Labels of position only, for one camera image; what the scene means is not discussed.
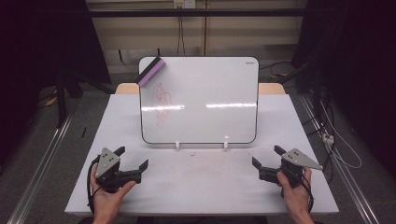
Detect black curtain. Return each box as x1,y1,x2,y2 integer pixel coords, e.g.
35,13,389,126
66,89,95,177
0,0,112,162
290,0,396,178

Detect purple and black whiteboard eraser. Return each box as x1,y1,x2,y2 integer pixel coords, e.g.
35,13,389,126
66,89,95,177
135,56,167,88

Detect white wall socket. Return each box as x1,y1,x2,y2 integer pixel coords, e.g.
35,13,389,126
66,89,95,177
173,0,196,9

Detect black metal stand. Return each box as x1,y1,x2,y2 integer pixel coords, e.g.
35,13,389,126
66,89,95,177
54,69,83,129

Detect black horizontal bar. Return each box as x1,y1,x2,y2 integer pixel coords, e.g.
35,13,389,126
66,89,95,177
88,8,307,18

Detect black floor cable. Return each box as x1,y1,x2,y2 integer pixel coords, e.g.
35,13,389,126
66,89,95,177
260,61,293,79

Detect aluminium floor rail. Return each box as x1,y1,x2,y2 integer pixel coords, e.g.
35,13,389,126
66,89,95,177
6,102,80,224
298,92,381,224

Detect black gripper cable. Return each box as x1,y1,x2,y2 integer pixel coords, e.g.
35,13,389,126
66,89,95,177
86,154,103,217
288,167,315,214

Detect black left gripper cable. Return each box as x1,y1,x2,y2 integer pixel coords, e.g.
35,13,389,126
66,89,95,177
86,154,103,217

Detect white cable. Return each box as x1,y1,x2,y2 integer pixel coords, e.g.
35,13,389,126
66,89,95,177
320,101,363,171

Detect person's right hand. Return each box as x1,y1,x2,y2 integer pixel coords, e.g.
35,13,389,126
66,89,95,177
276,167,313,216

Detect black hanging cables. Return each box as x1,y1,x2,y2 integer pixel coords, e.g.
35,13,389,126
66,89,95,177
177,15,187,57

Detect wooden table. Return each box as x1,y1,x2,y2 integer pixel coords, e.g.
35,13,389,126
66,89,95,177
115,82,287,95

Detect black cable bundle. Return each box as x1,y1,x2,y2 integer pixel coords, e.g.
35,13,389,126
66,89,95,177
304,90,336,185

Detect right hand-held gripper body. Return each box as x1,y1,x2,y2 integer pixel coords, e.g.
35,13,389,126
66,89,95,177
258,147,324,189

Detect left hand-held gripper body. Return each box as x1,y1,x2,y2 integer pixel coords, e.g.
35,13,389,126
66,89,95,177
93,147,143,194

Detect white whiteboard with black rim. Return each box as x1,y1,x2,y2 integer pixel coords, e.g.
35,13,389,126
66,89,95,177
138,56,260,145

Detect white table cover sheet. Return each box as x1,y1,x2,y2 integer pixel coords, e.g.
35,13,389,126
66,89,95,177
64,92,340,217

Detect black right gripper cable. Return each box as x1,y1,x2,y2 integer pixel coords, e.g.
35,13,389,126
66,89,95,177
288,167,315,214

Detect person's left hand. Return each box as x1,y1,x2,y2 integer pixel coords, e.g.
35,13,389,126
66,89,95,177
90,169,137,218

